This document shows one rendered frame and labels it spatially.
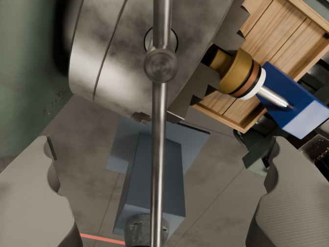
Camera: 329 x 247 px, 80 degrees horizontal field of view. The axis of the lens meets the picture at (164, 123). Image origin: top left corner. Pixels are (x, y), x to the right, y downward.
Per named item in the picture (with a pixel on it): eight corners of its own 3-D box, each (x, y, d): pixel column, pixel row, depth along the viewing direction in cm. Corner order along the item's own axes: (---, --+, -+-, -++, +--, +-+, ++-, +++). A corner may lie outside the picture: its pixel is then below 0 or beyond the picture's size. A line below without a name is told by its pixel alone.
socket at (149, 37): (145, 22, 21) (144, 24, 19) (176, 23, 21) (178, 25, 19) (146, 54, 23) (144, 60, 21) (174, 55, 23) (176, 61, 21)
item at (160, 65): (151, 28, 22) (143, 48, 12) (171, 29, 22) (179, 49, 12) (151, 49, 23) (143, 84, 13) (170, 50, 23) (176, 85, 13)
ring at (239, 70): (195, 89, 34) (236, 111, 37) (230, 40, 30) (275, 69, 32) (191, 69, 42) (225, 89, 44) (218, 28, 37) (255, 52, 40)
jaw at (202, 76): (156, 55, 35) (131, 114, 31) (167, 39, 30) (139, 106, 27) (207, 84, 38) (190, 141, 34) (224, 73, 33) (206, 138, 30)
